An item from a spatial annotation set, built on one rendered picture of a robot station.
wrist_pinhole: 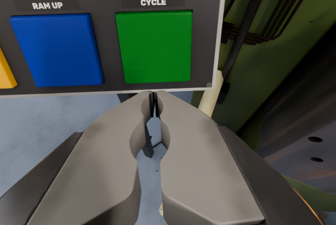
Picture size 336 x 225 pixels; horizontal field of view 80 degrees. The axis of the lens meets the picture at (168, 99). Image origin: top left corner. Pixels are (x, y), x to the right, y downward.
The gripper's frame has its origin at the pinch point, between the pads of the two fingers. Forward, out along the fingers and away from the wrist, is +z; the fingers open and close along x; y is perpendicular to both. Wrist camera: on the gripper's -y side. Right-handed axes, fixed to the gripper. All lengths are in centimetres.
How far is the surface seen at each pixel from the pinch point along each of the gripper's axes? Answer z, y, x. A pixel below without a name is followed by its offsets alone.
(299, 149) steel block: 22.9, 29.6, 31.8
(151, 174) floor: 63, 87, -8
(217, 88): 44, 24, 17
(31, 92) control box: 10.9, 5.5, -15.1
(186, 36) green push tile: 10.2, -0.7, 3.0
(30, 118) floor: 94, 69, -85
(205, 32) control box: 10.9, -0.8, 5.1
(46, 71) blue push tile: 10.2, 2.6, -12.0
